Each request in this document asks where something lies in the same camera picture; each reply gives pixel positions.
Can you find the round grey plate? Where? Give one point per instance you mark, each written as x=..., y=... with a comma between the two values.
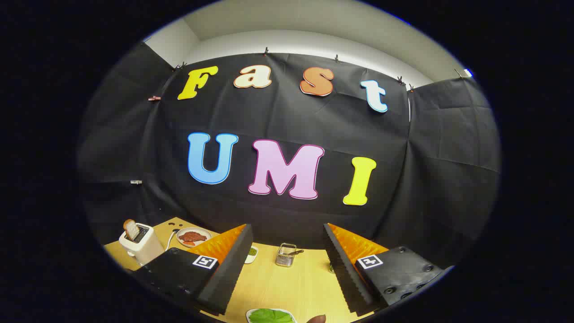
x=197, y=229

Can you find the toasted bread slice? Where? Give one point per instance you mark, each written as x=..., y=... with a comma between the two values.
x=131, y=229

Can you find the black backdrop cloth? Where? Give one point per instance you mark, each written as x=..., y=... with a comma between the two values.
x=287, y=116

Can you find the green lettuce leaf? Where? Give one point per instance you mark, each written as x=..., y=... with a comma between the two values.
x=271, y=316

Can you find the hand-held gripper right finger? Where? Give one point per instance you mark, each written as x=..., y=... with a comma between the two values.
x=347, y=278

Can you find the small white plate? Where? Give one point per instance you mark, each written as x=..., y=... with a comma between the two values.
x=247, y=315

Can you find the white toaster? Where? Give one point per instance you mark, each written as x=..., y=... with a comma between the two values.
x=145, y=249

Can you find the white divided dish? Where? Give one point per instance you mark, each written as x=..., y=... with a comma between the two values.
x=251, y=260

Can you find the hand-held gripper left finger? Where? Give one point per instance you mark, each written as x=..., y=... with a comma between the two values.
x=228, y=273

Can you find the brown steak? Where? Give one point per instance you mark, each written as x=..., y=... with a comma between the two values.
x=192, y=236

